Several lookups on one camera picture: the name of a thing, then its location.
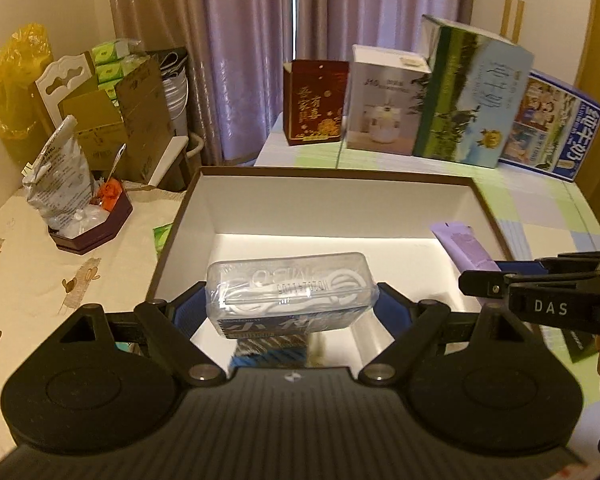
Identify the blue milk carton box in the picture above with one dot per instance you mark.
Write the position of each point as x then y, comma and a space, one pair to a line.
550, 125

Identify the wooden stick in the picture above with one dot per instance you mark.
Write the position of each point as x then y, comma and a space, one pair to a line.
519, 20
506, 15

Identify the clear blue-label floss box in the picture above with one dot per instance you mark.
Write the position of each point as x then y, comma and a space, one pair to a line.
290, 285

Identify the green packet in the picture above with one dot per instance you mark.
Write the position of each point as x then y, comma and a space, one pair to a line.
161, 240

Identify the stack of green tissue packs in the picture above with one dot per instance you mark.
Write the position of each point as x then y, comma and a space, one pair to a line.
107, 52

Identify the green milk carton box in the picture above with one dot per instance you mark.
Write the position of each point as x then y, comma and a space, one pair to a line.
470, 100

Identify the black and white bags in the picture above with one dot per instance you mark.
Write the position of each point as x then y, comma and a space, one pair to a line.
172, 85

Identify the purple curtain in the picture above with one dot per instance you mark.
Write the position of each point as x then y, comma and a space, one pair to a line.
240, 35

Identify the metal spoon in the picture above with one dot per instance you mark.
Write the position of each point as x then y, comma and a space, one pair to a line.
116, 162

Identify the large white box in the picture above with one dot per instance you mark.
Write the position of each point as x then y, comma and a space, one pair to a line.
330, 200

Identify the yellow plastic bag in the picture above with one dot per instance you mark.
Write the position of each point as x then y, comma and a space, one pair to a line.
15, 70

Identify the white humidifier box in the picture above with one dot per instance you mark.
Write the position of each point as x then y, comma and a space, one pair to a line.
385, 105

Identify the cream printed tablecloth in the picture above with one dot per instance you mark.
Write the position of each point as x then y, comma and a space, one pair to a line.
40, 285

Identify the purple tube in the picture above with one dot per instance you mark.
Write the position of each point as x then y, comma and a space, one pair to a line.
462, 247

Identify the maroon octagonal box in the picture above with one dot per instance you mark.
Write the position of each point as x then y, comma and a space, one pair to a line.
95, 235

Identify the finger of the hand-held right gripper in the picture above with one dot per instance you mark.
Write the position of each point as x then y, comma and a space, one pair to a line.
485, 284
522, 266

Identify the orange wrapped item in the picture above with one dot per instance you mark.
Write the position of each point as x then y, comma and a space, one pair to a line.
111, 192

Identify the silver foil bag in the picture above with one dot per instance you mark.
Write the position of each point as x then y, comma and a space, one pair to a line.
60, 170

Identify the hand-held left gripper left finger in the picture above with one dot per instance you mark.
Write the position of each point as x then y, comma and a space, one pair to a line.
186, 306

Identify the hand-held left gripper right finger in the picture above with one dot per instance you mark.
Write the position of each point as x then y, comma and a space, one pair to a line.
387, 306

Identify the white chair back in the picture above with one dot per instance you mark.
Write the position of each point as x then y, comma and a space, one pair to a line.
55, 82

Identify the open brown carton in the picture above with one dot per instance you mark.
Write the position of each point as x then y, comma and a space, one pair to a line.
140, 110

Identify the red gift box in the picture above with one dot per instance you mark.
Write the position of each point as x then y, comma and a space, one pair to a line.
315, 105

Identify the striped knit pouch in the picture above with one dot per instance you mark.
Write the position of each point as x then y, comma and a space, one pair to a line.
270, 352

